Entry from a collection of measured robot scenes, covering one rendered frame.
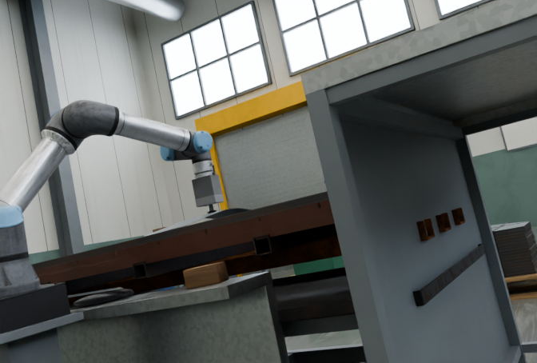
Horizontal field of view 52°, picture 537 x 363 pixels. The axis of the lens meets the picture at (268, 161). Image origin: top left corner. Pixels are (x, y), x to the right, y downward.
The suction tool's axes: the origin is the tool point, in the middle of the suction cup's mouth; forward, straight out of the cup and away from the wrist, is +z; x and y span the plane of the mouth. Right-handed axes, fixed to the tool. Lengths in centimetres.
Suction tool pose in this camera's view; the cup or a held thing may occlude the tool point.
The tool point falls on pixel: (212, 217)
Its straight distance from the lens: 206.8
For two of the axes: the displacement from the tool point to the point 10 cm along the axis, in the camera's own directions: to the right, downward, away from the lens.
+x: -4.2, -0.3, -9.1
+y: -8.8, 2.4, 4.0
